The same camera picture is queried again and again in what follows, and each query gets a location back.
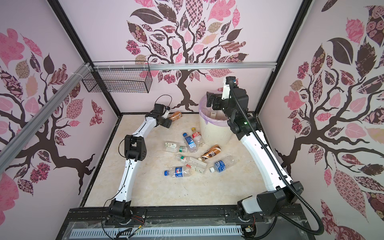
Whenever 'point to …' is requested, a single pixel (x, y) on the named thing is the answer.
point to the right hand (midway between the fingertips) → (217, 90)
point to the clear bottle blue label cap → (191, 144)
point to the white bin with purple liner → (214, 125)
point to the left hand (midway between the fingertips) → (164, 121)
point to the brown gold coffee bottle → (214, 150)
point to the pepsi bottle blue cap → (178, 171)
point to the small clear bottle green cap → (173, 147)
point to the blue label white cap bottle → (221, 165)
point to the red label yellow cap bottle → (197, 137)
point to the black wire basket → (121, 76)
